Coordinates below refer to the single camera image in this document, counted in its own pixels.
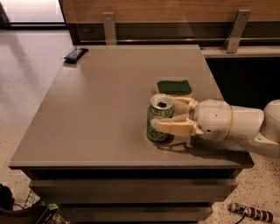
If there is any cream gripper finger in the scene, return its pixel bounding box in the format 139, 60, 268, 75
172, 97, 199, 115
150, 114, 204, 137

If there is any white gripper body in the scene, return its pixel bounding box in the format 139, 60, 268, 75
192, 100, 233, 141

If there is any green soda can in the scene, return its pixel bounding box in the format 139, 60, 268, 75
146, 94, 174, 142

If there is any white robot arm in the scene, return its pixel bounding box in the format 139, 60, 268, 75
151, 97, 280, 158

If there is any green yellow sponge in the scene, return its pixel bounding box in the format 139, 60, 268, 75
157, 80, 193, 96

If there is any lower grey drawer front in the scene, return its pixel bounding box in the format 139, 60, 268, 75
59, 206, 213, 223

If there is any grey drawer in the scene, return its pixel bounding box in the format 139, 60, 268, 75
30, 179, 237, 204
59, 206, 213, 223

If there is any upper grey drawer front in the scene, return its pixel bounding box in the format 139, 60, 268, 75
30, 179, 237, 204

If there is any black bin with items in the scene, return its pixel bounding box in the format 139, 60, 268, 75
0, 184, 71, 224

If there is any right metal bracket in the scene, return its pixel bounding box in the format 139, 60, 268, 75
224, 9, 251, 53

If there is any metal bracket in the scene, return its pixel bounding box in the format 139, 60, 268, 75
224, 9, 251, 53
101, 11, 117, 45

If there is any black white striped cable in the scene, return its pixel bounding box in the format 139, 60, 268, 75
228, 201, 280, 224

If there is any left metal bracket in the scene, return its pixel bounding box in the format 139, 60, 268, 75
101, 11, 117, 45

